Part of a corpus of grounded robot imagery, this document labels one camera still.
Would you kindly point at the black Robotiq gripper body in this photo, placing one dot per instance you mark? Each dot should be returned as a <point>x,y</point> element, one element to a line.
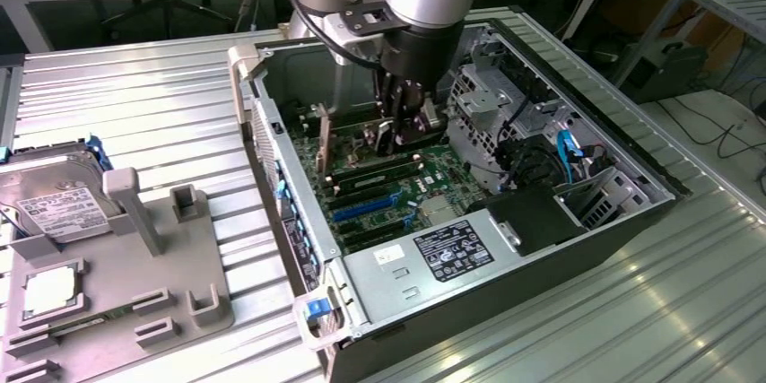
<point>422,55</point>

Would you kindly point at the black graphics card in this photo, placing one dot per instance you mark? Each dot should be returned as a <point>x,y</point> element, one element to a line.
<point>324,145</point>

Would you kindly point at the blue expansion slot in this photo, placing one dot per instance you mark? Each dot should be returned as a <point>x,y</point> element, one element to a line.
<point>365,209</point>

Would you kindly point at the black expansion slot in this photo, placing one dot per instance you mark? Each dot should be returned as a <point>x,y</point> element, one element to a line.
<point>374,227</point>
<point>384,237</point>

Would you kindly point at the metal socket cover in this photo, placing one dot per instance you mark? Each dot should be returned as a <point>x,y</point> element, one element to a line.
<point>434,114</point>

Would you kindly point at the CPU socket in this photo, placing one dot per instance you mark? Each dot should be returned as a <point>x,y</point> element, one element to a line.
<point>356,156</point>

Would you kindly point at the black labelled RAM stick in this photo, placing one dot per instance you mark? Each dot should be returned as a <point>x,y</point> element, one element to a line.
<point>377,180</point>

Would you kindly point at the green motherboard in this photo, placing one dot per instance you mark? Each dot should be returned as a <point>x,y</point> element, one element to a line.
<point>432,176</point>

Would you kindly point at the silver drive cage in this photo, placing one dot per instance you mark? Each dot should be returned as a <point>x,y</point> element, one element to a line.
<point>490,96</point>

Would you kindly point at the silver chipset heatsink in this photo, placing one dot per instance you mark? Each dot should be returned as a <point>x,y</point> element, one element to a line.
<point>440,208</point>

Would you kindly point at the black fan shroud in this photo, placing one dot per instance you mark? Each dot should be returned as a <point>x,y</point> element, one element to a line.
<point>533,217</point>

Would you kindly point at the silver power supply with label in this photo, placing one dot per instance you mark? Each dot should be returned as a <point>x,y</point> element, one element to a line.
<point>389,289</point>

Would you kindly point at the silver perforated disk bay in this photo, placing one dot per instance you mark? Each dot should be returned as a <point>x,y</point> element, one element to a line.
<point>598,208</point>

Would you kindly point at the blue case latch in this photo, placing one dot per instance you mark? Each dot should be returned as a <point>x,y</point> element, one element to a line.
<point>317,309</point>

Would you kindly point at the black computer tower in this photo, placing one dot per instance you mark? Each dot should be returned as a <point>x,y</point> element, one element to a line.
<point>677,69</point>

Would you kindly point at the black chair base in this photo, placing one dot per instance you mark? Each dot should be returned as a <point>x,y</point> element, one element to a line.
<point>167,11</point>

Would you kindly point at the open black PC case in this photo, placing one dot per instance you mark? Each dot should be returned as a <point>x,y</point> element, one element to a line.
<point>480,333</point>

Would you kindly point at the metal slat table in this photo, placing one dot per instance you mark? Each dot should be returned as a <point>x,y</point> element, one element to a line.
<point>736,2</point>

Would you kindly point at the grey parts rack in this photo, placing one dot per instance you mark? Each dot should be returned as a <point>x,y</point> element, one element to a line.
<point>119,289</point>

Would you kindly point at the hard disk with blue carrier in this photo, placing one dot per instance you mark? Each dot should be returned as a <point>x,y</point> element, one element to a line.
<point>54,194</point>

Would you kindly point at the green RAM stick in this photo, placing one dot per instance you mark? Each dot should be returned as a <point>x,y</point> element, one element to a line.
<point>90,322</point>

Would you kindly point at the silver CPU chip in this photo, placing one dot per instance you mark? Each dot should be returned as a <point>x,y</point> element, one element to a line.
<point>51,291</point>

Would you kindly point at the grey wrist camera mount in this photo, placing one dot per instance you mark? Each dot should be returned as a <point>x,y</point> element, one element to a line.
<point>360,42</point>

